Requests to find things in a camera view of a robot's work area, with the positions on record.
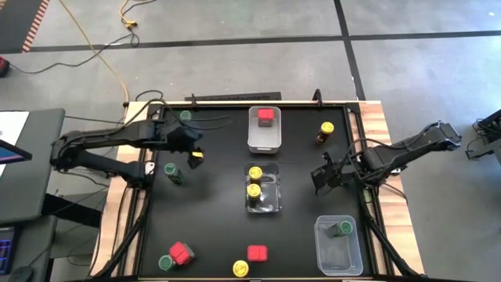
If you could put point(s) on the black table mat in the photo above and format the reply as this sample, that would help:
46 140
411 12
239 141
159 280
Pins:
219 227

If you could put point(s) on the yellow lid spice jar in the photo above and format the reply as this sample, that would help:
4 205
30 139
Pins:
253 190
255 172
327 127
240 268

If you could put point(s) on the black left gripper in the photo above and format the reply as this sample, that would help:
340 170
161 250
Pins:
184 137

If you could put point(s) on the grey translucent plastic bin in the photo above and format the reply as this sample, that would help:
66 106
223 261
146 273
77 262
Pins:
270 199

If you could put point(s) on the clear plastic container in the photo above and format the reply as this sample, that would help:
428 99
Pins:
336 258

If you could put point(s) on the green lid spice jar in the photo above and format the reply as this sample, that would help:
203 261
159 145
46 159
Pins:
185 115
166 262
170 169
346 226

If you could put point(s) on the black table clamp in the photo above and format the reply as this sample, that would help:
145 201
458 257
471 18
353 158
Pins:
318 98
193 101

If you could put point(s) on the white plastic bin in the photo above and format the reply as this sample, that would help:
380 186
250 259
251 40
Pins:
264 139

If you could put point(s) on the grey desk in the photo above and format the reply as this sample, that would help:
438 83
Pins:
39 188

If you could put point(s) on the black diagonal strut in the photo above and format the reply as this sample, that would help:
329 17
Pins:
125 243
385 243

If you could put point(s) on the backlit keyboard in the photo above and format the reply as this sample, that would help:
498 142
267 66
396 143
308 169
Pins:
6 250

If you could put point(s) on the red floor device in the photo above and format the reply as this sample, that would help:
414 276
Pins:
4 66

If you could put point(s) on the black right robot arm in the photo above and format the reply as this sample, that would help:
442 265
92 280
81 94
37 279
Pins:
407 150

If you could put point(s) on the white paper sheet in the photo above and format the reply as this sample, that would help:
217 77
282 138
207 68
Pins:
13 125

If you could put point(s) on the black mat with striped edge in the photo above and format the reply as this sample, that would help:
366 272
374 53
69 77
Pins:
15 23

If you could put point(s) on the tablet screen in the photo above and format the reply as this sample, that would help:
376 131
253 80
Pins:
11 153

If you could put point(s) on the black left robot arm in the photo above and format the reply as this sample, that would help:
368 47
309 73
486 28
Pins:
102 137

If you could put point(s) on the black frame rail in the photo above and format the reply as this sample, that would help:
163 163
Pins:
143 223
223 106
297 280
351 129

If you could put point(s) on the black desk crossbar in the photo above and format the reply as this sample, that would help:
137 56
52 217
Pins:
70 209

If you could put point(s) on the red lid paprika tin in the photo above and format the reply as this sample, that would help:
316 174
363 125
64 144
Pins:
257 253
180 252
266 114

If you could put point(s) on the black power strip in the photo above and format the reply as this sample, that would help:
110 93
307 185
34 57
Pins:
235 96

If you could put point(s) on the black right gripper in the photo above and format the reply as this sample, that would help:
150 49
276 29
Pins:
344 174

